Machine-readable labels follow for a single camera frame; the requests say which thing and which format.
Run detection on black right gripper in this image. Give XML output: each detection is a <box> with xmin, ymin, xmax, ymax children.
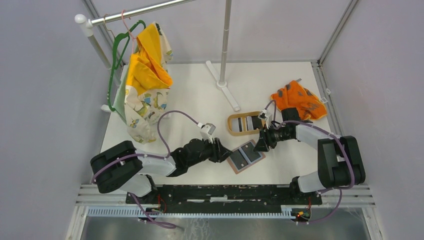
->
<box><xmin>252</xmin><ymin>123</ymin><xmax>293</xmax><ymax>152</ymax></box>

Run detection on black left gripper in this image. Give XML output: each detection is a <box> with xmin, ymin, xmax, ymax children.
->
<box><xmin>187</xmin><ymin>135</ymin><xmax>233</xmax><ymax>168</ymax></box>

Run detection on grey VIP card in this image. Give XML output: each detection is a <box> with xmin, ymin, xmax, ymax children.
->
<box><xmin>230</xmin><ymin>150</ymin><xmax>249</xmax><ymax>171</ymax></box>

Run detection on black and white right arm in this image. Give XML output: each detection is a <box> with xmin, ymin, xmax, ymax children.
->
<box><xmin>253</xmin><ymin>107</ymin><xmax>366</xmax><ymax>204</ymax></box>

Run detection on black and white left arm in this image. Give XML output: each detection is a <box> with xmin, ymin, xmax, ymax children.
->
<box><xmin>90</xmin><ymin>137</ymin><xmax>233</xmax><ymax>204</ymax></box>

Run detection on tan oval card tray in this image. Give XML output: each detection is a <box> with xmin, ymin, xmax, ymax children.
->
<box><xmin>227</xmin><ymin>111</ymin><xmax>266</xmax><ymax>137</ymax></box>

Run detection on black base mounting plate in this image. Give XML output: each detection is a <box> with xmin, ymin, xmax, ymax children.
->
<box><xmin>138</xmin><ymin>184</ymin><xmax>323</xmax><ymax>214</ymax></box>

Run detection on orange cloth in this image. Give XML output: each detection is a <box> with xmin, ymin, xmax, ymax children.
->
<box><xmin>270</xmin><ymin>80</ymin><xmax>328</xmax><ymax>121</ymax></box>

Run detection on white rack base foot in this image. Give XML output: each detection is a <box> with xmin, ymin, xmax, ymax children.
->
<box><xmin>205</xmin><ymin>60</ymin><xmax>241</xmax><ymax>112</ymax></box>

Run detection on yellow patterned garment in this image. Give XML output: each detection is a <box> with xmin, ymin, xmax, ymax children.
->
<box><xmin>113</xmin><ymin>22</ymin><xmax>173</xmax><ymax>144</ymax></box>

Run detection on green clothes hanger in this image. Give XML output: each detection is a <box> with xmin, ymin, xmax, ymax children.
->
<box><xmin>107</xmin><ymin>20</ymin><xmax>147</xmax><ymax>112</ymax></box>

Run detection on white left rack foot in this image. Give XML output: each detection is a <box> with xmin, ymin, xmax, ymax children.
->
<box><xmin>100</xmin><ymin>104</ymin><xmax>114</xmax><ymax>113</ymax></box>

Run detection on pink clothes hanger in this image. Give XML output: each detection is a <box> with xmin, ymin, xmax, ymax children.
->
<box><xmin>121</xmin><ymin>9</ymin><xmax>136</xmax><ymax>53</ymax></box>

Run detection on metal clothes rack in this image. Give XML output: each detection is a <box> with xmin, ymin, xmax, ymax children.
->
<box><xmin>74</xmin><ymin>0</ymin><xmax>242</xmax><ymax>114</ymax></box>

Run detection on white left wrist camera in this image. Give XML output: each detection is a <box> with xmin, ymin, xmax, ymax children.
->
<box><xmin>200</xmin><ymin>123</ymin><xmax>216</xmax><ymax>144</ymax></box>

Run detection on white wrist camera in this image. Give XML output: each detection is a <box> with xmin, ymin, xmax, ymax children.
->
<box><xmin>200</xmin><ymin>123</ymin><xmax>216</xmax><ymax>144</ymax></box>
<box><xmin>257</xmin><ymin>108</ymin><xmax>271</xmax><ymax>129</ymax></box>

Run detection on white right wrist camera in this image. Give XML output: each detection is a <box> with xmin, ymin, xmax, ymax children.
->
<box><xmin>257</xmin><ymin>108</ymin><xmax>271</xmax><ymax>129</ymax></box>

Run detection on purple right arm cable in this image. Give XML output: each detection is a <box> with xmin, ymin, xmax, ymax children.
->
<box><xmin>263</xmin><ymin>99</ymin><xmax>356</xmax><ymax>224</ymax></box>

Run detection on aluminium frame rail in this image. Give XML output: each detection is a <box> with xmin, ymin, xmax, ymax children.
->
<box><xmin>76</xmin><ymin>185</ymin><xmax>376</xmax><ymax>219</ymax></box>

